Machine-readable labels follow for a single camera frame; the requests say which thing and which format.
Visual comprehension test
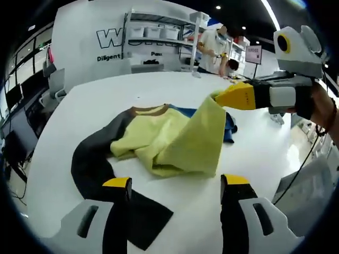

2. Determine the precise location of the white lettered partition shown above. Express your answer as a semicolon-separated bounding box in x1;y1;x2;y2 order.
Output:
51;0;198;89

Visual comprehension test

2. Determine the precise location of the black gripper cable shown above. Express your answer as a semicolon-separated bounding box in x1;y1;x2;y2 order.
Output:
272;133;320;206

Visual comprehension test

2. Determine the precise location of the white office chair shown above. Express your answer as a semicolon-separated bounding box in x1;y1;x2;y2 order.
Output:
41;68;67;106

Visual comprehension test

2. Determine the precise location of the white storage bin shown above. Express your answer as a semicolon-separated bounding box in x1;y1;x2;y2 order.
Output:
164;28;181;40
145;26;162;38
130;26;145;38

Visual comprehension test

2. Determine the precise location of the grey bag pink strap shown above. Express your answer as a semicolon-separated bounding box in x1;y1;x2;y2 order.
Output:
43;47;57;77

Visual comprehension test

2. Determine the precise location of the white headset device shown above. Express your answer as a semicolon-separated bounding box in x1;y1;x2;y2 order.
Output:
269;113;286;125

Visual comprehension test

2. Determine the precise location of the grey mesh chair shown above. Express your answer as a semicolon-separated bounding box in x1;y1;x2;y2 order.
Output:
272;155;339;239

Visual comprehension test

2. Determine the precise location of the pink sign board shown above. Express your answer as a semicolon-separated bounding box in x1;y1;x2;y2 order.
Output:
245;44;263;64

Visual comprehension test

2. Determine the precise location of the white ceiling light strip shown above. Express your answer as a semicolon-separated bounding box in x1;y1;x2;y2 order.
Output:
261;0;282;30

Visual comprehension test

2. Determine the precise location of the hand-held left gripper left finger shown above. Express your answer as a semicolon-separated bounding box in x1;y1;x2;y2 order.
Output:
60;176;133;254

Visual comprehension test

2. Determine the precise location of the yellow black blue garment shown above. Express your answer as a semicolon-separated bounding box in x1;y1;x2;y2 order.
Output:
70;89;238;251

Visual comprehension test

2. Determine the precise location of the person's right hand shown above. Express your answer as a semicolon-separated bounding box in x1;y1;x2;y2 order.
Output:
287;84;336;133

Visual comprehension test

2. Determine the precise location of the metal shelf rack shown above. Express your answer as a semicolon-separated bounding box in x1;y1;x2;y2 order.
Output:
123;7;212;72

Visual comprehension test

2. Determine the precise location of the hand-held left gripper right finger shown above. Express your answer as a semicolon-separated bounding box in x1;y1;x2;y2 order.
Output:
220;173;297;254

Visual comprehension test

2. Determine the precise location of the black monitor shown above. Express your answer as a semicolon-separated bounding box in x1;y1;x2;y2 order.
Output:
5;84;23;111

